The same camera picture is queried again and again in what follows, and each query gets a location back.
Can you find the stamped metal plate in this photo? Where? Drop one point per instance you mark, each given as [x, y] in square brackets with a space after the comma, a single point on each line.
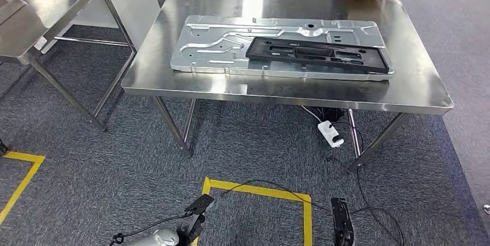
[214, 45]

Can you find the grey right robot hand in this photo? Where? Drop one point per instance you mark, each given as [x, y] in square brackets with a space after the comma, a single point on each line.
[342, 221]

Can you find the yellow floor tape square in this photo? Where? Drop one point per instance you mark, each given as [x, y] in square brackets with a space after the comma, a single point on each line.
[23, 183]
[308, 221]

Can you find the black stand with ribbed feet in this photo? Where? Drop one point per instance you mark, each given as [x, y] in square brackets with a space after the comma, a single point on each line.
[2, 148]

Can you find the black power adapter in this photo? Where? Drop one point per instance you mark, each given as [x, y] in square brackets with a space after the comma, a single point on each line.
[332, 115]

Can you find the large steel workbench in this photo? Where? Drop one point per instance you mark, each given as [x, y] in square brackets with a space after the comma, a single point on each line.
[413, 64]

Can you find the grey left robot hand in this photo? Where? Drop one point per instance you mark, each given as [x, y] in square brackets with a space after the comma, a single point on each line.
[193, 225]

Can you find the white power strip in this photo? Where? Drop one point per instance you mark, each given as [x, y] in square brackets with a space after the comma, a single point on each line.
[330, 134]

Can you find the long black plastic frame part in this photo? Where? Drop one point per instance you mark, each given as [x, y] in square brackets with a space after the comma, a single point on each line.
[254, 49]

